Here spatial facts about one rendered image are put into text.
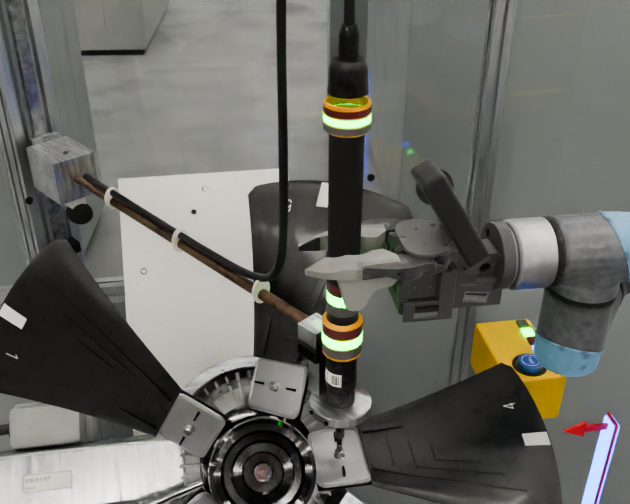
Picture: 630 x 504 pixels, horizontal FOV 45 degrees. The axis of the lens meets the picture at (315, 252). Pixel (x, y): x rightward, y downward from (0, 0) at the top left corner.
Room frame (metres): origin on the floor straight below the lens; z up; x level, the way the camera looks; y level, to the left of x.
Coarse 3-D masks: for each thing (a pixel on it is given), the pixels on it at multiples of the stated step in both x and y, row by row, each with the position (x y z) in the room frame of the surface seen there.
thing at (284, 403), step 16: (256, 368) 0.73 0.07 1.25; (272, 368) 0.72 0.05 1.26; (288, 368) 0.70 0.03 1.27; (304, 368) 0.69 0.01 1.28; (256, 384) 0.72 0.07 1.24; (288, 384) 0.69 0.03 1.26; (304, 384) 0.68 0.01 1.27; (256, 400) 0.70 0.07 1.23; (272, 400) 0.69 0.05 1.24; (288, 400) 0.67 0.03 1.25; (288, 416) 0.66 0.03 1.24
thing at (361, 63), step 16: (352, 32) 0.64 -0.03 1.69; (352, 48) 0.64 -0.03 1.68; (336, 64) 0.64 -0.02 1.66; (352, 64) 0.64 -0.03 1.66; (336, 80) 0.64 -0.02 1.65; (352, 80) 0.63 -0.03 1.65; (336, 96) 0.64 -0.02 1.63; (352, 96) 0.63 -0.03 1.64; (336, 368) 0.64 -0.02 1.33; (352, 368) 0.64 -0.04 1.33; (336, 384) 0.63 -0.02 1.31; (352, 384) 0.64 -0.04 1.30; (336, 400) 0.64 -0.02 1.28; (352, 400) 0.64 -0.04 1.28
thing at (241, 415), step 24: (240, 408) 0.71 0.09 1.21; (240, 432) 0.61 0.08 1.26; (264, 432) 0.62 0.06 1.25; (288, 432) 0.62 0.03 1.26; (216, 456) 0.59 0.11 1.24; (240, 456) 0.60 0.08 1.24; (264, 456) 0.60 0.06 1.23; (288, 456) 0.60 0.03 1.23; (312, 456) 0.60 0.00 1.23; (216, 480) 0.58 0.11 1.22; (240, 480) 0.58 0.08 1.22; (288, 480) 0.58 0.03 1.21; (312, 480) 0.58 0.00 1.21
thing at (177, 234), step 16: (352, 0) 0.65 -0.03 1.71; (352, 16) 0.65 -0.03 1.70; (112, 192) 0.98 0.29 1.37; (112, 208) 0.99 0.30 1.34; (160, 224) 0.89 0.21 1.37; (176, 240) 0.86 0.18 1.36; (192, 240) 0.85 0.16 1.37; (208, 256) 0.82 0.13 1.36; (240, 272) 0.77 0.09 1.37; (272, 272) 0.73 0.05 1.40; (256, 288) 0.74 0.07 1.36
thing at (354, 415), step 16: (304, 320) 0.69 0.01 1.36; (304, 336) 0.67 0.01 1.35; (320, 336) 0.66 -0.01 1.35; (304, 352) 0.67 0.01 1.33; (320, 352) 0.66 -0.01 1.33; (320, 368) 0.66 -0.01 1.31; (320, 384) 0.66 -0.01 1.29; (320, 400) 0.65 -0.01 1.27; (368, 400) 0.65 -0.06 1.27; (320, 416) 0.63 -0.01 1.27; (336, 416) 0.62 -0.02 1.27; (352, 416) 0.62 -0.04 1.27
